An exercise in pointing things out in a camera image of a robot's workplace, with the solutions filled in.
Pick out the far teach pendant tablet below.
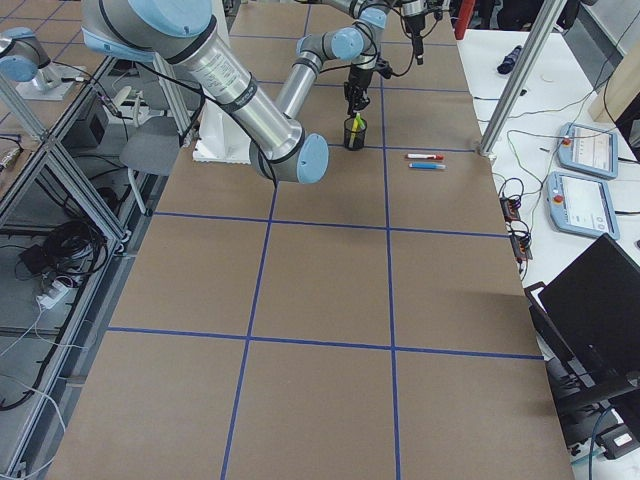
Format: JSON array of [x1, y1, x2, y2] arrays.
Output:
[[557, 122, 619, 180]]

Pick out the blue highlighter pen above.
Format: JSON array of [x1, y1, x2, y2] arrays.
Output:
[[408, 162, 446, 170]]

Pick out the grey office chair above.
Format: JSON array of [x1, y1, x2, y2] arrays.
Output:
[[119, 91, 182, 216]]

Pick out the teach pendant tablet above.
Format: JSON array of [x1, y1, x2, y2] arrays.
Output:
[[557, 122, 619, 180], [546, 171, 620, 240]]

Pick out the black laptop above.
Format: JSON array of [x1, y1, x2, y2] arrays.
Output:
[[525, 234, 639, 388]]

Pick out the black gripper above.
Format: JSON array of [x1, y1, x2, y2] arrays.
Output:
[[403, 15, 426, 65], [344, 65, 373, 117]]

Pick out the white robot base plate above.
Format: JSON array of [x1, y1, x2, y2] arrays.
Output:
[[193, 101, 250, 165]]

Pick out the aluminium frame post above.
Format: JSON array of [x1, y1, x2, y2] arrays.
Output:
[[478, 0, 567, 157]]

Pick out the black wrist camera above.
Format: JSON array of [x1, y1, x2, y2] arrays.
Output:
[[375, 57, 393, 79]]

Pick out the red whiteboard marker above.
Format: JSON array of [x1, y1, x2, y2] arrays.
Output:
[[405, 153, 445, 161]]

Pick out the near teach pendant tablet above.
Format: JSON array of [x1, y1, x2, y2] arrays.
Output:
[[546, 171, 620, 240]]

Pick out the black mesh pen holder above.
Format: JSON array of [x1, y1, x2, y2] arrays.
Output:
[[343, 117, 367, 151]]

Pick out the folded blue umbrella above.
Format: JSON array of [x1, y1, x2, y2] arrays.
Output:
[[496, 45, 523, 75]]

